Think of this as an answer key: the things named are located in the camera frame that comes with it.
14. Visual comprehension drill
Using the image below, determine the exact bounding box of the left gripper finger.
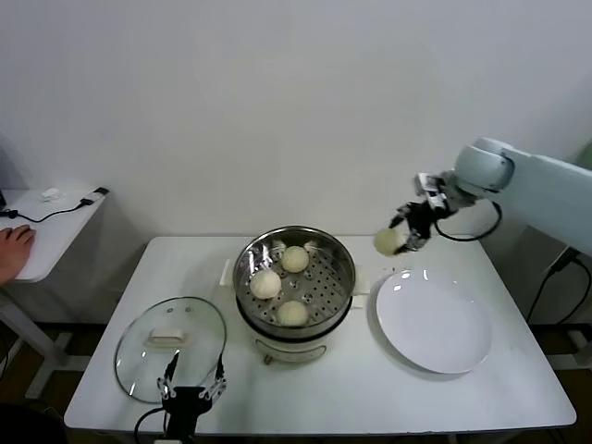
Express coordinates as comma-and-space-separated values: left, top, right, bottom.
198, 355, 228, 401
156, 351, 181, 400

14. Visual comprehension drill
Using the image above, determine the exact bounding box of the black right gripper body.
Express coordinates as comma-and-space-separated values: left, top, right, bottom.
406, 202, 438, 242

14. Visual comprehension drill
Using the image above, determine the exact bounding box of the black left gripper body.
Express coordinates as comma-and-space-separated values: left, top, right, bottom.
161, 387, 215, 438

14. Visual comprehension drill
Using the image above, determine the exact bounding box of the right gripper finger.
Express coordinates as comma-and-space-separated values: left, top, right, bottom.
389, 203, 413, 229
396, 234, 432, 257

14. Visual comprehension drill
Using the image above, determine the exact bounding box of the white steamed baozi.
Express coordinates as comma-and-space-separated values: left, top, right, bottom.
250, 270, 282, 301
280, 245, 310, 274
373, 228, 408, 257
276, 300, 310, 327

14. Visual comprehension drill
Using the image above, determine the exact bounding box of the glass lid with cream handle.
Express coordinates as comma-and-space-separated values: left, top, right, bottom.
114, 296, 228, 402

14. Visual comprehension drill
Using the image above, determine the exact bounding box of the perforated steel steamer basket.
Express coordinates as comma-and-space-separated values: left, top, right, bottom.
232, 226, 357, 327

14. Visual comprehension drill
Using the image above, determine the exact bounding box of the bare person hand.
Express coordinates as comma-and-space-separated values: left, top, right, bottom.
0, 225, 37, 284

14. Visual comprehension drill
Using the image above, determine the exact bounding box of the white round plate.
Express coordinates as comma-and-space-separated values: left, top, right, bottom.
375, 269, 492, 375

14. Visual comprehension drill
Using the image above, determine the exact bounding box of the white side table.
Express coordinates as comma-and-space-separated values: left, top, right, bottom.
0, 187, 110, 401

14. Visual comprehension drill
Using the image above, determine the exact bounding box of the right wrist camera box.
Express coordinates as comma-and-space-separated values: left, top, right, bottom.
413, 172, 449, 208

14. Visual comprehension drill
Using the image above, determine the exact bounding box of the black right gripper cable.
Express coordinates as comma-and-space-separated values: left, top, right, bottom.
434, 201, 504, 241

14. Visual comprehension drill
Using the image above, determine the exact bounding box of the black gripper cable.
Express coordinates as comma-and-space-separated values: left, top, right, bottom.
134, 409, 168, 440
434, 201, 504, 241

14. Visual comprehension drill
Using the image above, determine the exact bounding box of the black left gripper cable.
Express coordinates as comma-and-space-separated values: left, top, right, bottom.
134, 409, 168, 440

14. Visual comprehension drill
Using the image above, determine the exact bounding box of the black power adapter cable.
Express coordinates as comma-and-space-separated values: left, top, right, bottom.
526, 247, 592, 325

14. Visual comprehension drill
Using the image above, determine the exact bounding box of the black cable with plugs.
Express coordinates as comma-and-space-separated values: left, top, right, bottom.
0, 187, 109, 225

